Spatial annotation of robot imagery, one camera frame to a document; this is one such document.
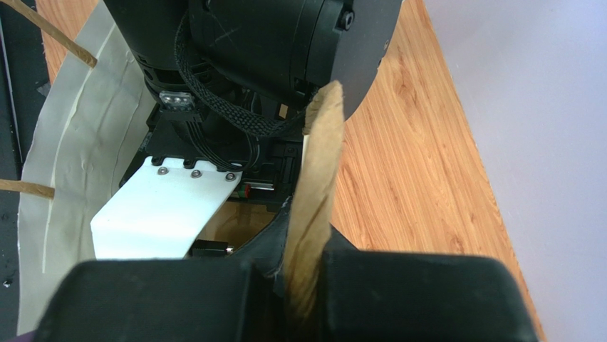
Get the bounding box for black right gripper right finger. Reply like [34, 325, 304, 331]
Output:
[308, 229, 539, 341]

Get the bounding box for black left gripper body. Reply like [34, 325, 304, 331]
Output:
[120, 92, 303, 277]

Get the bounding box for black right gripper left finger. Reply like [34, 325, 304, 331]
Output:
[34, 259, 285, 341]

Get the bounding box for brown paper bag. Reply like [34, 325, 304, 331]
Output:
[19, 1, 343, 341]

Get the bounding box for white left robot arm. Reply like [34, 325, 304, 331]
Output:
[90, 1, 400, 275]

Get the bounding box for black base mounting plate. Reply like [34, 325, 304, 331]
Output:
[1, 4, 51, 339]

